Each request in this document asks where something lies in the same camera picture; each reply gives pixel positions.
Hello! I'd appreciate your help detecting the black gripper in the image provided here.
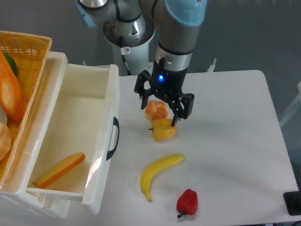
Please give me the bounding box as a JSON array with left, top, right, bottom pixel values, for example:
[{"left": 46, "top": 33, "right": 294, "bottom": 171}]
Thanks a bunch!
[{"left": 134, "top": 58, "right": 195, "bottom": 127}]

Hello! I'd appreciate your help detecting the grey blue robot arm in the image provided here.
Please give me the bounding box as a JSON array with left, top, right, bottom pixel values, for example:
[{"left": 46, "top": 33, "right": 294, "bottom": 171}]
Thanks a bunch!
[{"left": 75, "top": 0, "right": 207, "bottom": 125}]

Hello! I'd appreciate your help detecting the white drawer cabinet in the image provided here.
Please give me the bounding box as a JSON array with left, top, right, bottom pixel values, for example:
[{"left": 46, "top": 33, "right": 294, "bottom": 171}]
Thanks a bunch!
[{"left": 0, "top": 51, "right": 70, "bottom": 218}]

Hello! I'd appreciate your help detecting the orange bread roll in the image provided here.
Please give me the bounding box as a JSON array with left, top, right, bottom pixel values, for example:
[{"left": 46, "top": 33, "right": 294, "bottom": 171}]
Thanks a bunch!
[{"left": 144, "top": 100, "right": 169, "bottom": 122}]

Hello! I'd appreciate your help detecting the yellow bell pepper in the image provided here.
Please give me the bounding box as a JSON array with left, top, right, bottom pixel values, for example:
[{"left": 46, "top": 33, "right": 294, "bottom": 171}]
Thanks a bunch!
[{"left": 148, "top": 118, "right": 177, "bottom": 141}]

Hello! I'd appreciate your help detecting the yellow banana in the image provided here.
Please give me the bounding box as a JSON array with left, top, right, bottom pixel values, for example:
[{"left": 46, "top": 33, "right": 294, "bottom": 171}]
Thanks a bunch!
[{"left": 140, "top": 153, "right": 185, "bottom": 202}]

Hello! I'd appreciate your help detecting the red bell pepper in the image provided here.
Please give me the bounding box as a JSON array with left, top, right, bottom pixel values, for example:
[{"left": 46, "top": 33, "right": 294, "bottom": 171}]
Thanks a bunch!
[{"left": 176, "top": 189, "right": 198, "bottom": 218}]

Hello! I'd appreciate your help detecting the orange cheese wedge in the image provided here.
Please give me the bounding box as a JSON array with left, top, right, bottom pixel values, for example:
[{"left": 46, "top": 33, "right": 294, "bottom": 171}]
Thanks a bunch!
[{"left": 32, "top": 152, "right": 86, "bottom": 189}]

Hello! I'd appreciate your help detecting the yellow woven basket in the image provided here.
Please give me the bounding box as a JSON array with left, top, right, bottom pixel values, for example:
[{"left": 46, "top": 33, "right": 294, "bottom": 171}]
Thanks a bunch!
[{"left": 0, "top": 31, "right": 52, "bottom": 185}]

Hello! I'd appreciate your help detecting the orange baguette loaf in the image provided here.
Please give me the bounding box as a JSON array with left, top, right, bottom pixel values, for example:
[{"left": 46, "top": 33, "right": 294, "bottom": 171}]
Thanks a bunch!
[{"left": 0, "top": 52, "right": 27, "bottom": 120}]

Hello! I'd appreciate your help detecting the green vegetable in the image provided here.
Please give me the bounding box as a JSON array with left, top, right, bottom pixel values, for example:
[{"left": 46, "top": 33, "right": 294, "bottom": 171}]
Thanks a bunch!
[{"left": 3, "top": 53, "right": 18, "bottom": 77}]

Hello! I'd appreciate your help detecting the round bread bun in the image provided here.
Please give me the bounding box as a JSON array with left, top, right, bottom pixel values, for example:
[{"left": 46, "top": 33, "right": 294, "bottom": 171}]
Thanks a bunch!
[{"left": 0, "top": 122, "right": 12, "bottom": 160}]

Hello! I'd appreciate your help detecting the black device at table edge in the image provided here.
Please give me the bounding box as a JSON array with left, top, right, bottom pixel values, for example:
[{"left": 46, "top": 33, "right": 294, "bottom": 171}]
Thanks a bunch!
[{"left": 283, "top": 191, "right": 301, "bottom": 216}]

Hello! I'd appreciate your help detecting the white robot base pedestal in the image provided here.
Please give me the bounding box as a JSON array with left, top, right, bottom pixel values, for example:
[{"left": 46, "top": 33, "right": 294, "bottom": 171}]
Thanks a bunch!
[{"left": 110, "top": 36, "right": 153, "bottom": 76}]

